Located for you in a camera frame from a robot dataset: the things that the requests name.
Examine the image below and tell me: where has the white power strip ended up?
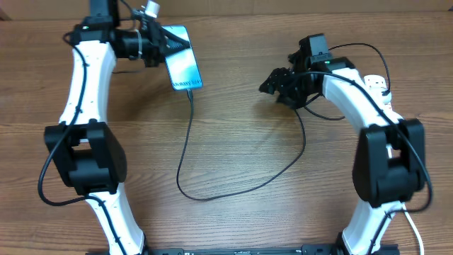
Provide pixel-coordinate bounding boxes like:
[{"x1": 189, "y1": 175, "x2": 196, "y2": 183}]
[{"x1": 364, "y1": 74, "x2": 403, "y2": 123}]

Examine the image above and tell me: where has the black smartphone with blue screen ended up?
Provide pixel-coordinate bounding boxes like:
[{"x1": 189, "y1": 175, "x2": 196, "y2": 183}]
[{"x1": 163, "y1": 25, "x2": 203, "y2": 91}]

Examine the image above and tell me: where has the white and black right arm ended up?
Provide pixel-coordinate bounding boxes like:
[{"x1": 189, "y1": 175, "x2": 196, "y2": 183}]
[{"x1": 259, "y1": 34, "x2": 432, "y2": 254}]

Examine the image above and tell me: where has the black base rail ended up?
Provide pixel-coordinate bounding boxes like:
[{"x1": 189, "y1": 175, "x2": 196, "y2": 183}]
[{"x1": 84, "y1": 244, "x2": 401, "y2": 255}]

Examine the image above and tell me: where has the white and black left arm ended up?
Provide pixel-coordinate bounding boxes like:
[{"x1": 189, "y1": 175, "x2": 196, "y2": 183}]
[{"x1": 44, "y1": 1, "x2": 190, "y2": 254}]

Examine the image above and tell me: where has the black charging cable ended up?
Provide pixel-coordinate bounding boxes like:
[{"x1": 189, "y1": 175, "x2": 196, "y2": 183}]
[{"x1": 176, "y1": 42, "x2": 392, "y2": 202}]

